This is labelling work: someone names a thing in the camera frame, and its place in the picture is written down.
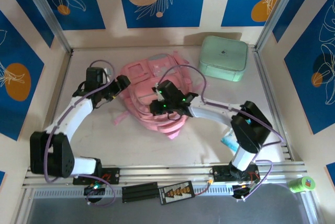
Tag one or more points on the black ribbed block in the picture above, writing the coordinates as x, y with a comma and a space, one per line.
140, 192

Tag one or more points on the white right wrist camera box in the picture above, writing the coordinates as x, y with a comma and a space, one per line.
157, 86

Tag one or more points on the aluminium front rail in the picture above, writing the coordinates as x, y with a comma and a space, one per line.
170, 171

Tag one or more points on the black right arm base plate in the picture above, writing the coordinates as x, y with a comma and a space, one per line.
220, 173

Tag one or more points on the aluminium frame post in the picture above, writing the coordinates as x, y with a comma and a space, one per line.
44, 12
278, 12

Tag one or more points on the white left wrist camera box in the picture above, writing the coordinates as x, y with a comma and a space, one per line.
105, 74

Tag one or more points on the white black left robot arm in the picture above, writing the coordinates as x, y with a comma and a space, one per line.
76, 114

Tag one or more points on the blue yellow tissue pack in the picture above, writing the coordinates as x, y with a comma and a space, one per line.
230, 143

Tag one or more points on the mint green zip case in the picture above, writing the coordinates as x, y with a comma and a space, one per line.
222, 56

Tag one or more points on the pink school backpack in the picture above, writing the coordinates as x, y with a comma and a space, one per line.
141, 77

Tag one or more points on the black power distribution board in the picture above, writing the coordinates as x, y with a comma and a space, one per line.
178, 192

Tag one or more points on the small black controller board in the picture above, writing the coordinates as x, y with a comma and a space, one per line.
90, 190
239, 191

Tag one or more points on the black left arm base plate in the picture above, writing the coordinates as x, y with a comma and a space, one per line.
110, 175

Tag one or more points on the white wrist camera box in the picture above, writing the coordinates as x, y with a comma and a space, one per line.
157, 86
105, 74

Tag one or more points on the aluminium side rail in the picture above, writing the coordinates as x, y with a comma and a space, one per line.
64, 77
264, 82

